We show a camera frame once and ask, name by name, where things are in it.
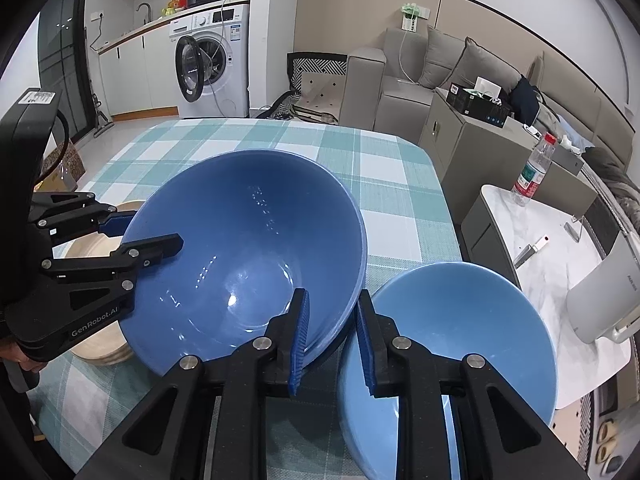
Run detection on teal checked tablecloth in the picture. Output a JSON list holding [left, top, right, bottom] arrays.
[[30, 117, 462, 480]]

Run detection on grey floor mop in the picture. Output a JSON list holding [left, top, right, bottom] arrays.
[[90, 80, 114, 139]]

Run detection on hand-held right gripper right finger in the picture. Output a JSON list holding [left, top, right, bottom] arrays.
[[356, 290, 571, 480]]

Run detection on grey cushion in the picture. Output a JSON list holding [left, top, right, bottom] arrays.
[[442, 37, 522, 94], [417, 25, 469, 88]]

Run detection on black cable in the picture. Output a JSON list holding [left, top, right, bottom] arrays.
[[49, 107, 72, 173]]

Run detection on white washing machine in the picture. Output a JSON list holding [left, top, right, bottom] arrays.
[[169, 4, 251, 120]]

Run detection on green wall charger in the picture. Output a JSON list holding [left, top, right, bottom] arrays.
[[399, 2, 431, 32]]

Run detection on white kitchen base cabinets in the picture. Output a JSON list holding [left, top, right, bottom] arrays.
[[97, 20, 179, 122]]

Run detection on white box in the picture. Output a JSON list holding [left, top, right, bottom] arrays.
[[472, 76, 504, 96]]

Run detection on white electric kettle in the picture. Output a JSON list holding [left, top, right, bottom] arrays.
[[566, 232, 640, 345]]

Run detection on person's left hand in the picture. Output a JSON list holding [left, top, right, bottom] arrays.
[[0, 340, 46, 375]]

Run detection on metal phone stand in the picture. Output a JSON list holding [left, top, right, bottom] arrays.
[[564, 216, 587, 244]]

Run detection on dark blue bowl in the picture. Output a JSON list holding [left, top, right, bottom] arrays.
[[120, 149, 369, 377]]

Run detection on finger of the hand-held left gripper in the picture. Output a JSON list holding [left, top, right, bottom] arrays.
[[41, 233, 184, 312], [30, 191, 135, 247]]

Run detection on clear water bottle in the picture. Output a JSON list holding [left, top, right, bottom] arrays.
[[511, 132, 557, 207]]

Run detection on dark navy cushion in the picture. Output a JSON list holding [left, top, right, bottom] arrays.
[[510, 76, 542, 121]]

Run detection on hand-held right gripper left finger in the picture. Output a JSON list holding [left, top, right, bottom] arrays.
[[75, 287, 311, 480]]

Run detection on grey sofa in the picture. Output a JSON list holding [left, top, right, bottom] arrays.
[[345, 25, 548, 136]]

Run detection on cream plate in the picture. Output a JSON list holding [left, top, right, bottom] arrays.
[[65, 200, 148, 356], [70, 327, 132, 361], [72, 332, 134, 367]]

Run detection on brown patterned box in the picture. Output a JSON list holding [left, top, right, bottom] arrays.
[[35, 140, 87, 193]]

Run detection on black framed glass door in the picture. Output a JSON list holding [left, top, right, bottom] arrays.
[[37, 0, 94, 141]]

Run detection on grey side cabinet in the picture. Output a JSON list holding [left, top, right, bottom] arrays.
[[419, 87, 598, 211]]

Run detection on light blue bowl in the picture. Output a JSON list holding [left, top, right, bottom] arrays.
[[337, 261, 559, 480]]

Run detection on white marble side table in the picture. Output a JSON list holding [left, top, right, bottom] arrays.
[[460, 184, 632, 411]]

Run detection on black box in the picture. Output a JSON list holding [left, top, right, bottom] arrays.
[[446, 85, 514, 123]]

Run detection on small white stick device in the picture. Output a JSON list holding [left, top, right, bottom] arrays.
[[513, 236, 551, 267]]

